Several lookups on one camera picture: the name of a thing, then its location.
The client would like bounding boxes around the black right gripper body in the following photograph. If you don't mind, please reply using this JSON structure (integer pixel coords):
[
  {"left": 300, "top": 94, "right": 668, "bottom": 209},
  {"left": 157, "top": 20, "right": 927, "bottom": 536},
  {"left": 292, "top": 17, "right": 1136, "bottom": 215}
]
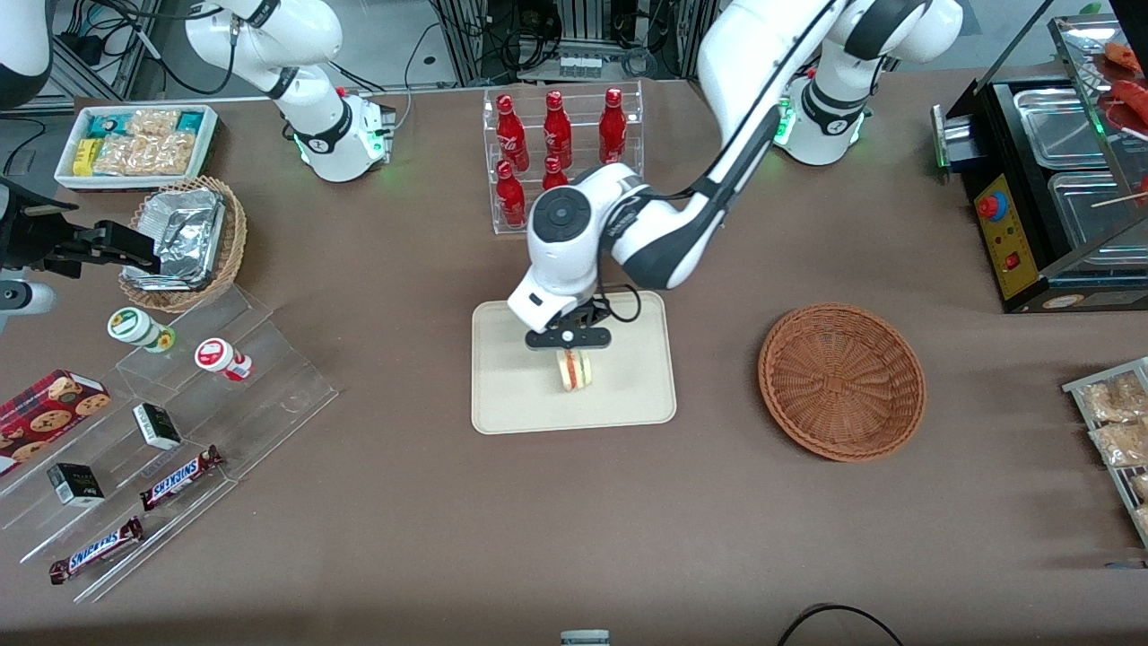
[{"left": 0, "top": 178, "right": 91, "bottom": 279}]

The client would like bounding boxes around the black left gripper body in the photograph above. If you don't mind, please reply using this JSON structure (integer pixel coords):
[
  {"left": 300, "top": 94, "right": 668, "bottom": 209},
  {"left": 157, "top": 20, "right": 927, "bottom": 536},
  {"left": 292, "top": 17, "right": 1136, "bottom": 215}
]
[{"left": 525, "top": 301, "right": 613, "bottom": 350}]

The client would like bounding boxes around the triangular sandwich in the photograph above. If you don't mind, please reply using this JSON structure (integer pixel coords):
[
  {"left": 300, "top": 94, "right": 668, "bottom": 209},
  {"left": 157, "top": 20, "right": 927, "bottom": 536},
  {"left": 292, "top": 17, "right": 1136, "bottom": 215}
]
[{"left": 556, "top": 349, "right": 595, "bottom": 393}]

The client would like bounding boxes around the beige plastic tray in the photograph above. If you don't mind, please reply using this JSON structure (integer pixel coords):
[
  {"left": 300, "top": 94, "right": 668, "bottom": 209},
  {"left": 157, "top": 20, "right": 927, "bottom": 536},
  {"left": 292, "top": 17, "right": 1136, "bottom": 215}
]
[{"left": 471, "top": 291, "right": 678, "bottom": 436}]

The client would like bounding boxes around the aluminium foil tray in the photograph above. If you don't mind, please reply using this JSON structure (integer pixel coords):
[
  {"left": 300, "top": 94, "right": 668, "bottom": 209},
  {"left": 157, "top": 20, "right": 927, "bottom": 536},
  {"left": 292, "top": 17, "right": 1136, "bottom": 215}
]
[{"left": 124, "top": 188, "right": 227, "bottom": 291}]

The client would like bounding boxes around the oval tan wicker basket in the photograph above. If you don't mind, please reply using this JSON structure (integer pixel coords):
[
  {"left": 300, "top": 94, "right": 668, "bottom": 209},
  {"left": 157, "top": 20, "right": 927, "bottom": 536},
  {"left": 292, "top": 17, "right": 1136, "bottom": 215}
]
[{"left": 118, "top": 176, "right": 248, "bottom": 313}]

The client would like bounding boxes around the round brown wicker basket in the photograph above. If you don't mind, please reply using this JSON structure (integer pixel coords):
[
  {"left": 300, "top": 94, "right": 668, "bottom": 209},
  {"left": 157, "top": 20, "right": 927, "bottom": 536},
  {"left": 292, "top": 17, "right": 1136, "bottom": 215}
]
[{"left": 758, "top": 303, "right": 926, "bottom": 463}]

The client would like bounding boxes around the green lid yogurt cup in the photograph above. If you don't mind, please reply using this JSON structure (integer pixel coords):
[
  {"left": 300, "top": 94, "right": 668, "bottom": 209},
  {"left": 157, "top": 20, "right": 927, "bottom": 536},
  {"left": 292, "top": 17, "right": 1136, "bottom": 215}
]
[{"left": 108, "top": 307, "right": 177, "bottom": 354}]

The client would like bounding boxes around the white rectangular snack bin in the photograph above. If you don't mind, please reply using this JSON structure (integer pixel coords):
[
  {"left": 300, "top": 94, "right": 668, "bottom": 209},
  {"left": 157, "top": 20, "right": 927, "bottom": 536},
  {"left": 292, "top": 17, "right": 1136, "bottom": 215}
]
[{"left": 54, "top": 104, "right": 221, "bottom": 193}]

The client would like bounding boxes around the clear rice cracker bag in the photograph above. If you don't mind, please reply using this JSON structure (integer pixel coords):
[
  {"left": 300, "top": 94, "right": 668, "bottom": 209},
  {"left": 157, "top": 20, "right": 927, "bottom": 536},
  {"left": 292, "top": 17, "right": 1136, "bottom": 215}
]
[{"left": 93, "top": 133, "right": 198, "bottom": 177}]

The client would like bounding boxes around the red lid yogurt cup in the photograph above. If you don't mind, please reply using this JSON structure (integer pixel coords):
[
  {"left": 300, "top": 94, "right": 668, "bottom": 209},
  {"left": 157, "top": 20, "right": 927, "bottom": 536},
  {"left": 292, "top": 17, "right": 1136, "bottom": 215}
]
[{"left": 195, "top": 337, "right": 254, "bottom": 383}]

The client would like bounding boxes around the small black box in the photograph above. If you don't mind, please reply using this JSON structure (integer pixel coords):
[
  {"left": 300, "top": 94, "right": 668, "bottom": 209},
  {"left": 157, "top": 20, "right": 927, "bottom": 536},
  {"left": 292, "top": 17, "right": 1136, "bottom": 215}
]
[
  {"left": 47, "top": 463, "right": 106, "bottom": 509},
  {"left": 133, "top": 403, "right": 183, "bottom": 451}
]

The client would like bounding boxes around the clear acrylic stepped stand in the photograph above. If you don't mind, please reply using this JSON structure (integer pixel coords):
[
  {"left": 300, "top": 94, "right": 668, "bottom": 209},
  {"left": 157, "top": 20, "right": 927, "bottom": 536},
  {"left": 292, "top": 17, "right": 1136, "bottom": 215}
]
[{"left": 0, "top": 285, "right": 340, "bottom": 604}]

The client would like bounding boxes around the red cookie box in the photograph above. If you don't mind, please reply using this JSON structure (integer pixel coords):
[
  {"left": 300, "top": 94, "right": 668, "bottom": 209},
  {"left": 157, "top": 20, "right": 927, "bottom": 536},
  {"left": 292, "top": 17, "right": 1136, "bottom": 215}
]
[{"left": 0, "top": 370, "right": 113, "bottom": 477}]

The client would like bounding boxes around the brown Snickers bar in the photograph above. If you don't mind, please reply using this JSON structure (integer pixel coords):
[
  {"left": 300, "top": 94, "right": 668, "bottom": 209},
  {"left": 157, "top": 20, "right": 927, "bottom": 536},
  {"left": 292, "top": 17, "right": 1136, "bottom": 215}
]
[
  {"left": 49, "top": 517, "right": 144, "bottom": 586},
  {"left": 139, "top": 445, "right": 225, "bottom": 512}
]

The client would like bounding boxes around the clear acrylic bottle rack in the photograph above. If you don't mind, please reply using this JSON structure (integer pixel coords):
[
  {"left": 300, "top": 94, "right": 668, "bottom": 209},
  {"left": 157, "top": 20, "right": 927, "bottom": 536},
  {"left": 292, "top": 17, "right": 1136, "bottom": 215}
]
[{"left": 483, "top": 79, "right": 645, "bottom": 236}]

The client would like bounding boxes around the grey power strip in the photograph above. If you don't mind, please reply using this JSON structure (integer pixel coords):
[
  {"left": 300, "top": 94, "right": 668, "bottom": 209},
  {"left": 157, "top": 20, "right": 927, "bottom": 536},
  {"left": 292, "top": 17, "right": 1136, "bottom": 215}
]
[{"left": 556, "top": 52, "right": 631, "bottom": 80}]

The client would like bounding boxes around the black hot food display case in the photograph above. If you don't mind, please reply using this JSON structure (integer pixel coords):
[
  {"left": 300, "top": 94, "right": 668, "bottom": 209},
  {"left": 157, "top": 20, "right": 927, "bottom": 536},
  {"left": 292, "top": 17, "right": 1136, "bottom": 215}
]
[{"left": 931, "top": 13, "right": 1148, "bottom": 315}]

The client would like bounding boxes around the steel food pan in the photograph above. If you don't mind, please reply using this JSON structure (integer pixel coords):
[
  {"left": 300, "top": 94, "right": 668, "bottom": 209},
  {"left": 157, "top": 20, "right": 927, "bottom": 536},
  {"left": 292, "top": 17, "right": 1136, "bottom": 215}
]
[
  {"left": 1047, "top": 170, "right": 1148, "bottom": 272},
  {"left": 1013, "top": 86, "right": 1115, "bottom": 171}
]

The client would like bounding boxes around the clear bag of crackers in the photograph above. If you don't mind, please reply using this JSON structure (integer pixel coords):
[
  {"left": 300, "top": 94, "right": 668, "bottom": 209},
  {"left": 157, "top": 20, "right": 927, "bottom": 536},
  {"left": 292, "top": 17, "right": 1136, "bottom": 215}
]
[
  {"left": 1090, "top": 420, "right": 1148, "bottom": 468},
  {"left": 1080, "top": 371, "right": 1148, "bottom": 423}
]

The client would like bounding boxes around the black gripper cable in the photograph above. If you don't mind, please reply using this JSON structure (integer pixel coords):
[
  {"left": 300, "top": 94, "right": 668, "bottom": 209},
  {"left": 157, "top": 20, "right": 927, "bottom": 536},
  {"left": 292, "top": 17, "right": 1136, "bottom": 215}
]
[{"left": 596, "top": 285, "right": 643, "bottom": 325}]

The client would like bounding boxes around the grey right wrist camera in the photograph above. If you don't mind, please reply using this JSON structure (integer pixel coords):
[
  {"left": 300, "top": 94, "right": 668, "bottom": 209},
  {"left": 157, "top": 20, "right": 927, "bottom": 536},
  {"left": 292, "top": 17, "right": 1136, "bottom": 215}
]
[{"left": 0, "top": 280, "right": 57, "bottom": 336}]

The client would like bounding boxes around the black floor cable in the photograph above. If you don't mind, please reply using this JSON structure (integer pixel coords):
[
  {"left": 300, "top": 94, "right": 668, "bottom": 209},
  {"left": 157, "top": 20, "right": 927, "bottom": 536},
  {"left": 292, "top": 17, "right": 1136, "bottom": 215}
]
[{"left": 776, "top": 604, "right": 907, "bottom": 646}]

